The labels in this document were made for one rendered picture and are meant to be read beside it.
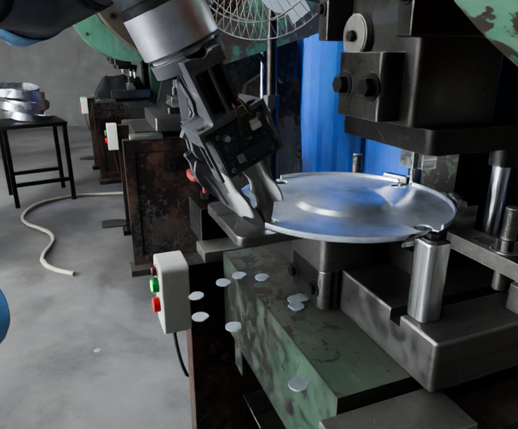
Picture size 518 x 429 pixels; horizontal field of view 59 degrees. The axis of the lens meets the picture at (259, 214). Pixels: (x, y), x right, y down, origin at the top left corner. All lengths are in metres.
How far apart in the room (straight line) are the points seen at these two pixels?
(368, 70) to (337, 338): 0.33
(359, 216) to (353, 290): 0.10
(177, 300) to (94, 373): 0.85
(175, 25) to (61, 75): 6.71
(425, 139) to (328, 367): 0.28
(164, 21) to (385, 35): 0.30
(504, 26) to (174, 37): 0.25
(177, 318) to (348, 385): 0.42
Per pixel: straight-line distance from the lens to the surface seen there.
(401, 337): 0.54
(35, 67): 7.13
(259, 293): 0.68
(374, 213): 0.59
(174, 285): 0.82
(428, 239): 0.49
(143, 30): 0.43
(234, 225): 0.55
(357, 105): 0.62
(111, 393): 1.56
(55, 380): 1.67
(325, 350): 0.57
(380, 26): 0.64
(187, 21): 0.42
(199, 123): 0.45
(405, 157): 0.68
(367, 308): 0.58
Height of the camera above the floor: 0.97
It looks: 19 degrees down
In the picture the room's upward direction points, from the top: straight up
